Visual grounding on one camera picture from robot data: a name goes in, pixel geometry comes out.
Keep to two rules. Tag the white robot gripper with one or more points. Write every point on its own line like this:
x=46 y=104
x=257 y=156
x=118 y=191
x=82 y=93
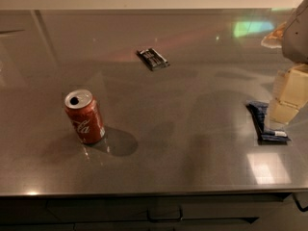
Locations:
x=296 y=36

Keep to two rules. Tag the blue snack bar wrapper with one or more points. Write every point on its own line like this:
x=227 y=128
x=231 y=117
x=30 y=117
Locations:
x=258 y=112

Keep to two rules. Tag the dark drawer handle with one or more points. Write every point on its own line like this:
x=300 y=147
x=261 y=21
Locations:
x=298 y=205
x=174 y=216

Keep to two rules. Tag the black chocolate RXBAR wrapper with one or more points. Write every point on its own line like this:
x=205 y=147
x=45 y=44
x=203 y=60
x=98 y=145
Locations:
x=152 y=59

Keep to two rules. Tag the dark drawer handle right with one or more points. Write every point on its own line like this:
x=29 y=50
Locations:
x=298 y=205

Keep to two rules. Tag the red Coca-Cola can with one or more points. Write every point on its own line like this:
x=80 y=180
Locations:
x=83 y=112

